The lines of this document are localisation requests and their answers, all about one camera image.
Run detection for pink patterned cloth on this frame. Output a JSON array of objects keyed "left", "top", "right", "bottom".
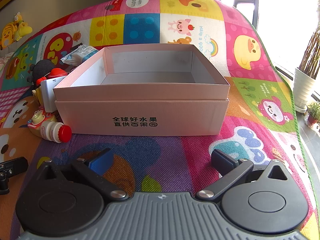
[{"left": 0, "top": 52, "right": 13, "bottom": 67}]

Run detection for yellow plush toy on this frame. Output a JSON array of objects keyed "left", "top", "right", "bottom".
[{"left": 0, "top": 12, "right": 33, "bottom": 50}]

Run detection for red hooded figure keychain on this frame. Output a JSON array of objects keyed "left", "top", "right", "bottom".
[{"left": 36, "top": 68, "right": 68, "bottom": 85}]

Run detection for pink cardboard box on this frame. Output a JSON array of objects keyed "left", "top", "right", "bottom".
[{"left": 53, "top": 43, "right": 230, "bottom": 137}]

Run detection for tall plant stems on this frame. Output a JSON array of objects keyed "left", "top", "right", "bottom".
[{"left": 299, "top": 27, "right": 320, "bottom": 80}]

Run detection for small potted plant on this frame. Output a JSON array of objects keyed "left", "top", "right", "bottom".
[{"left": 305, "top": 102, "right": 320, "bottom": 128}]

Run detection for small bottle with red cap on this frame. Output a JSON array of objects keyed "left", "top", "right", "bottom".
[{"left": 40, "top": 121, "right": 72, "bottom": 143}]

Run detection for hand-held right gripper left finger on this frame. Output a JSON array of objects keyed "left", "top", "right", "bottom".
[{"left": 37, "top": 148, "right": 128, "bottom": 202}]

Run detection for black round plush toy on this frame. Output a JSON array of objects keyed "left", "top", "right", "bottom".
[{"left": 27, "top": 60, "right": 57, "bottom": 84}]

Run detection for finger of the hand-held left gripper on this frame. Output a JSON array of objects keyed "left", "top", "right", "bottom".
[{"left": 0, "top": 157, "right": 28, "bottom": 195}]

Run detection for blue white tissue packet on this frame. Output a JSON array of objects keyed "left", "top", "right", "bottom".
[{"left": 60, "top": 44, "right": 99, "bottom": 67}]

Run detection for white plant pot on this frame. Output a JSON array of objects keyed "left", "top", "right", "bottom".
[{"left": 292, "top": 67, "right": 318, "bottom": 113}]

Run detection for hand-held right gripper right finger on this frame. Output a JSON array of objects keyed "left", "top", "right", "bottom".
[{"left": 196, "top": 149, "right": 295, "bottom": 202}]

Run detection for colourful cartoon play mat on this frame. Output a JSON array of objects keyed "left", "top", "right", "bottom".
[{"left": 0, "top": 0, "right": 313, "bottom": 240}]

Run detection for white rectangular box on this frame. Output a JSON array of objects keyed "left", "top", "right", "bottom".
[{"left": 40, "top": 76, "right": 69, "bottom": 113}]

